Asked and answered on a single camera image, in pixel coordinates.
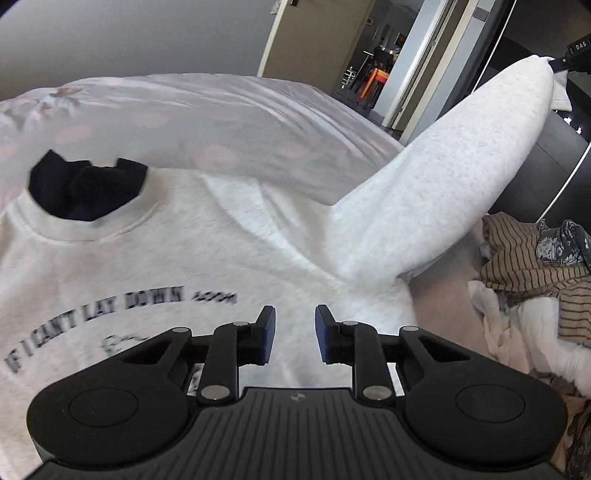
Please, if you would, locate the grey printed sweatshirt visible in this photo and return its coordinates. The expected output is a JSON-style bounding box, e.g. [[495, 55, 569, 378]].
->
[[0, 55, 573, 480]]

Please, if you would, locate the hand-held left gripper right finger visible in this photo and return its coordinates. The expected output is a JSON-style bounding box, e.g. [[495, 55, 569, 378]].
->
[[315, 305, 502, 402]]

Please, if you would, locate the dark floral cloth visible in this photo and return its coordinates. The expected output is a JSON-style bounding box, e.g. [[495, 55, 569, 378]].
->
[[536, 219, 591, 268]]

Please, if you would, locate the pile of striped and white clothes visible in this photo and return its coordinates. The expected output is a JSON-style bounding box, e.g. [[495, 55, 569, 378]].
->
[[480, 212, 591, 347]]

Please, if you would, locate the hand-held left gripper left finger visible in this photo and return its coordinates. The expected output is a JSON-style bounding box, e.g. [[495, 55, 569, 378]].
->
[[90, 305, 277, 402]]

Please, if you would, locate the white cloth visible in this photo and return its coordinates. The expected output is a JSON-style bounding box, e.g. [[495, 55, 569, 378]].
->
[[468, 277, 591, 384]]

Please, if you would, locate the black wardrobe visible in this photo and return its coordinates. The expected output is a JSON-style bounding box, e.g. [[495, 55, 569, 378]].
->
[[471, 0, 591, 227]]

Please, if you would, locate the bed with pink dotted sheet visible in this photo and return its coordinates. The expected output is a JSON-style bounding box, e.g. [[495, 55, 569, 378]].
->
[[0, 71, 532, 370]]

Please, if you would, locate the orange chair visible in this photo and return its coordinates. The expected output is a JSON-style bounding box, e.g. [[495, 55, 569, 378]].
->
[[358, 67, 386, 100]]

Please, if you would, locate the beige door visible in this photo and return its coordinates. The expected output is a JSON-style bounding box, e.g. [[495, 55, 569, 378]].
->
[[256, 0, 375, 79]]

